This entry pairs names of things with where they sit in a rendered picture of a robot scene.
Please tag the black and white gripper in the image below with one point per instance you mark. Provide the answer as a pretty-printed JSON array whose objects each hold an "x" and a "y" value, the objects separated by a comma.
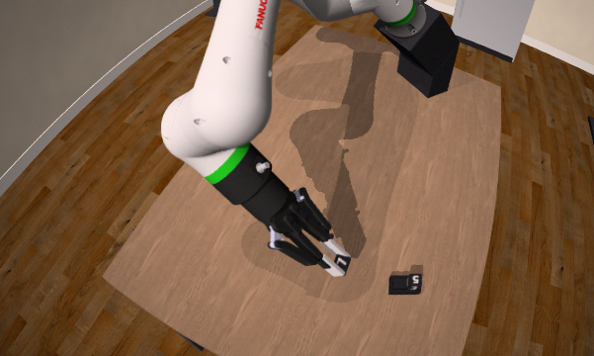
[{"x": 284, "y": 211}]

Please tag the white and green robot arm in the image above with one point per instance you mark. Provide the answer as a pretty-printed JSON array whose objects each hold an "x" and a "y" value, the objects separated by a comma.
[{"x": 231, "y": 102}]

